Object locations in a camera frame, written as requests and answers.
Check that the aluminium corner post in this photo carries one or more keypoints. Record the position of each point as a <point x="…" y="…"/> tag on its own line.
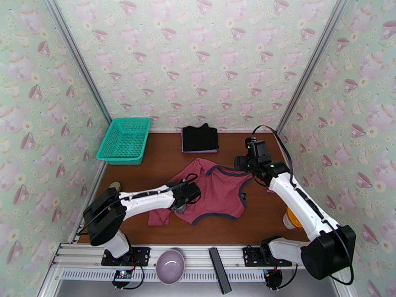
<point x="77" y="59"/>
<point x="314" y="64"/>

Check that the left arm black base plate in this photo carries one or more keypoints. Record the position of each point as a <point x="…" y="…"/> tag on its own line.
<point x="140" y="256"/>

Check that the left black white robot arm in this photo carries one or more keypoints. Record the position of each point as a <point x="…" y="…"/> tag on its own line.
<point x="145" y="201"/>

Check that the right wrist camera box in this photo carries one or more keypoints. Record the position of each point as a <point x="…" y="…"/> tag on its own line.
<point x="240" y="162"/>

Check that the small electronics circuit board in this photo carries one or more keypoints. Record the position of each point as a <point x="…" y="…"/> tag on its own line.
<point x="123" y="275"/>

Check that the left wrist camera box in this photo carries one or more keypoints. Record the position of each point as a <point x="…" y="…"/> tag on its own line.
<point x="178" y="209"/>

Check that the purple bowl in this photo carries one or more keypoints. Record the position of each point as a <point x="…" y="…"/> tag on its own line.
<point x="170" y="266"/>

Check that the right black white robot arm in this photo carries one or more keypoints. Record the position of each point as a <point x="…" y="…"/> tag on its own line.
<point x="297" y="200"/>

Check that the clear cup with orange lid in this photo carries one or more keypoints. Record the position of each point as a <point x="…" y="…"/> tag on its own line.
<point x="290" y="218"/>

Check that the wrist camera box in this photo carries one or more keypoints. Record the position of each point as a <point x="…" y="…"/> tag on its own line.
<point x="178" y="209"/>
<point x="240" y="162"/>

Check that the aluminium front rail frame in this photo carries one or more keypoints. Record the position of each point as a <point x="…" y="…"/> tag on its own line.
<point x="198" y="252"/>

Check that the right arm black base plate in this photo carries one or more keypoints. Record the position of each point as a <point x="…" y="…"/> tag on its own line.
<point x="252" y="256"/>

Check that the teal plastic mesh basket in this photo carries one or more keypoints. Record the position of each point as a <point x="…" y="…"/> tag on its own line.
<point x="123" y="141"/>

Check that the black rectangular bar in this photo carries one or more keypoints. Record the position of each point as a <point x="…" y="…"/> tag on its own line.
<point x="219" y="271"/>

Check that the lavender purple garment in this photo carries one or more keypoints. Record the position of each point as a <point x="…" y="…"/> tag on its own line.
<point x="198" y="150"/>

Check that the right aluminium corner post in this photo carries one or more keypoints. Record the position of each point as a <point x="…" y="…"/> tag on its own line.
<point x="314" y="64"/>

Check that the maroon red tank top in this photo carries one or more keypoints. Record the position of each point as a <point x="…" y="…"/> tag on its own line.
<point x="219" y="194"/>

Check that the left aluminium corner post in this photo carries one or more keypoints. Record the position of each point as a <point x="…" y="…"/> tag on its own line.
<point x="77" y="59"/>

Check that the black garment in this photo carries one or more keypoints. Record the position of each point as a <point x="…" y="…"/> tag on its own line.
<point x="199" y="136"/>

